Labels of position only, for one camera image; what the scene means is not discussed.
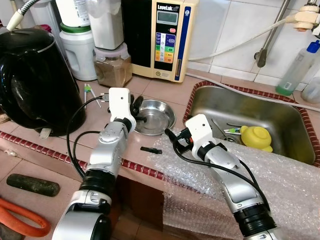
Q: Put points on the shallow steel dish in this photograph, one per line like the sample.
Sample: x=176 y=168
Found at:
x=157 y=117

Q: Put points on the steel spoon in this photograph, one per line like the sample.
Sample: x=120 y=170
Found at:
x=218 y=129

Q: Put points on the white blue toothbrush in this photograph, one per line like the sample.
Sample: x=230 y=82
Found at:
x=231 y=131

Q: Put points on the yellow plastic bowl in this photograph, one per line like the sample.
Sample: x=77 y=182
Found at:
x=256 y=137

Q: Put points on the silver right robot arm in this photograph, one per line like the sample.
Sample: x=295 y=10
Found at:
x=235 y=175

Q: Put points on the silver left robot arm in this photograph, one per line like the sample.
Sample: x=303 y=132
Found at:
x=107 y=150

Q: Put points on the thin black clip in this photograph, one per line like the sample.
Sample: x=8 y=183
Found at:
x=150 y=149

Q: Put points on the clear jar brown powder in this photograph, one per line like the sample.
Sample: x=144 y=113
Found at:
x=114 y=72

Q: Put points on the cream water ionizer machine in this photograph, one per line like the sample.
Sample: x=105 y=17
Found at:
x=170 y=45

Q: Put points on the white container green band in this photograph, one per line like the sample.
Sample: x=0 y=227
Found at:
x=77 y=55

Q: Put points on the steel sink basin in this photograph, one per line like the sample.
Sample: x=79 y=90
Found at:
x=260 y=110

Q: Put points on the brown base cabinet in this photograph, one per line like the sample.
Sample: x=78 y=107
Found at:
x=135 y=210

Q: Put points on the black electric kettle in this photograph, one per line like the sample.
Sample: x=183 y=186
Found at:
x=35 y=85

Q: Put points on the maroon plastic container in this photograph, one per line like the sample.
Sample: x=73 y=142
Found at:
x=45 y=29

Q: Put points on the clear bubble wrap sheet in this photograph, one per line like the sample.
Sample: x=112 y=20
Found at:
x=290 y=195

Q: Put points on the clear plastic cup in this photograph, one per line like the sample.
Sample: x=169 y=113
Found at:
x=311 y=90

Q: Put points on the dark green cylinder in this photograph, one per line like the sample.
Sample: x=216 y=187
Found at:
x=32 y=185

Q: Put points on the clear bottle blue cap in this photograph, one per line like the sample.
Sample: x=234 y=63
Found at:
x=292 y=75

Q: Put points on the cream tap filter fitting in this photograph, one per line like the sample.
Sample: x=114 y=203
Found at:
x=306 y=20

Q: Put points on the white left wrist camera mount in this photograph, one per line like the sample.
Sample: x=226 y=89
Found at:
x=120 y=102

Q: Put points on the grey wall tap lever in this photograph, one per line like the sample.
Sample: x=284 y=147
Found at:
x=260 y=57

